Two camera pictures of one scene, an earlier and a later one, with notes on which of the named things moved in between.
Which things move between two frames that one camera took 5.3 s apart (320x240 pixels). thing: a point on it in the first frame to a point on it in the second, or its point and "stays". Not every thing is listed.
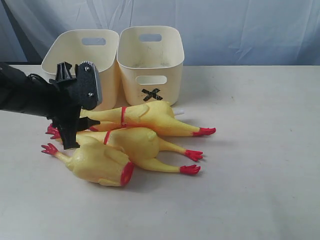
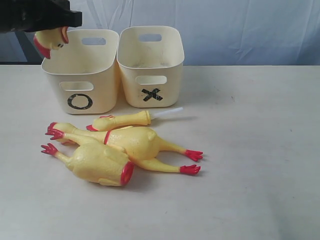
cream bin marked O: [75, 46] stays
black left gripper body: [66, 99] to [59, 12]
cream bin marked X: [150, 59] stays
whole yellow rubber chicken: [152, 114] to [51, 39]
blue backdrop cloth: [214, 32] stays
